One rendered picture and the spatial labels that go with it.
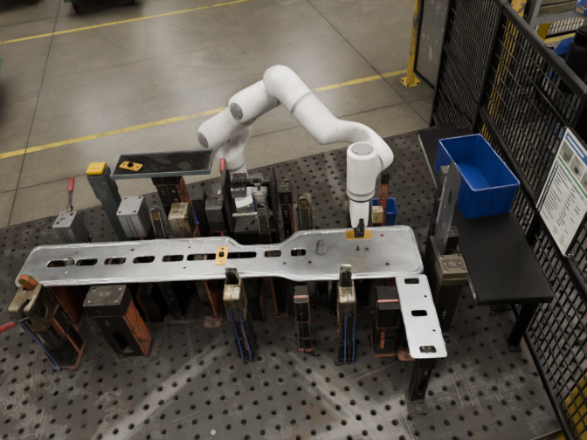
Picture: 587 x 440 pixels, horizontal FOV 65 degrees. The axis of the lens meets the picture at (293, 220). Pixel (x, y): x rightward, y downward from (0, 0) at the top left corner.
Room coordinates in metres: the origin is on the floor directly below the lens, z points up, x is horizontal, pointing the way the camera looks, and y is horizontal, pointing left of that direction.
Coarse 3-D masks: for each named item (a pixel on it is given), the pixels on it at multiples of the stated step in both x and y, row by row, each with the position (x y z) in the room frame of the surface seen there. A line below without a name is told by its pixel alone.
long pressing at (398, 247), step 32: (32, 256) 1.16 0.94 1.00; (64, 256) 1.14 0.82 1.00; (96, 256) 1.13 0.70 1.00; (128, 256) 1.11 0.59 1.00; (160, 256) 1.10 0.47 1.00; (256, 256) 1.05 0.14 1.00; (288, 256) 1.04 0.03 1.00; (320, 256) 1.03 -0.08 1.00; (352, 256) 1.01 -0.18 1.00; (384, 256) 1.00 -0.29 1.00; (416, 256) 0.98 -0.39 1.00
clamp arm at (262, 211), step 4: (260, 204) 1.20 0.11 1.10; (264, 204) 1.20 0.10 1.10; (256, 208) 1.20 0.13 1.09; (260, 208) 1.20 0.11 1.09; (264, 208) 1.20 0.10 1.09; (260, 212) 1.19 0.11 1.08; (264, 212) 1.19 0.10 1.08; (260, 216) 1.19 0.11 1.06; (264, 216) 1.19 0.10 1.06; (260, 220) 1.19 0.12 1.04; (264, 220) 1.19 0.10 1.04; (260, 224) 1.18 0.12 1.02; (264, 224) 1.18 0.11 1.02; (268, 224) 1.19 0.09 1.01; (260, 228) 1.18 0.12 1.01; (264, 228) 1.18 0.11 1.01; (268, 228) 1.18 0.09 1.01
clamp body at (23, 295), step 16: (16, 304) 0.90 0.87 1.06; (32, 304) 0.90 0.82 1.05; (48, 304) 0.94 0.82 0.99; (16, 320) 0.88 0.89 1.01; (32, 320) 0.87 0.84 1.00; (48, 320) 0.91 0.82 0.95; (64, 320) 0.96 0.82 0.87; (32, 336) 0.87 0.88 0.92; (48, 336) 0.89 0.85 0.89; (64, 336) 0.92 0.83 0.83; (48, 352) 0.88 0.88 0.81; (64, 352) 0.88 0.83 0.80; (80, 352) 0.93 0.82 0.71; (64, 368) 0.87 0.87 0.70
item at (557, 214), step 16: (560, 144) 1.01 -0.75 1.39; (576, 144) 0.94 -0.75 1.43; (560, 160) 0.98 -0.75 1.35; (576, 160) 0.92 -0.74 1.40; (560, 176) 0.95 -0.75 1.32; (576, 176) 0.89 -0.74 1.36; (560, 192) 0.92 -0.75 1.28; (576, 192) 0.87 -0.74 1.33; (544, 208) 0.96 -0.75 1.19; (560, 208) 0.90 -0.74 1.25; (576, 208) 0.84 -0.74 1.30; (544, 224) 0.93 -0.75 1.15; (560, 224) 0.87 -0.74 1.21; (576, 224) 0.81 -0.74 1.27; (560, 240) 0.84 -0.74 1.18
